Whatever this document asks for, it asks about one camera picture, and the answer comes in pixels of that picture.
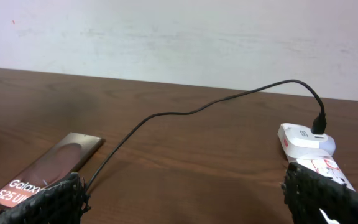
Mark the white USB charger plug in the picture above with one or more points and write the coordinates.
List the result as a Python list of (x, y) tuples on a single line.
[(299, 142)]

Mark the bronze Galaxy smartphone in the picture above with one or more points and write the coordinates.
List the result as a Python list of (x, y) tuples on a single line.
[(67, 156)]

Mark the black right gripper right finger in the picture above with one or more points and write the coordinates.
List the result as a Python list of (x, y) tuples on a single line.
[(314, 198)]

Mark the white power strip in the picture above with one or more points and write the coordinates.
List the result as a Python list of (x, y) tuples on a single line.
[(325, 166)]

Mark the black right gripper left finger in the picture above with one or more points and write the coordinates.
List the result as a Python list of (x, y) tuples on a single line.
[(64, 202)]

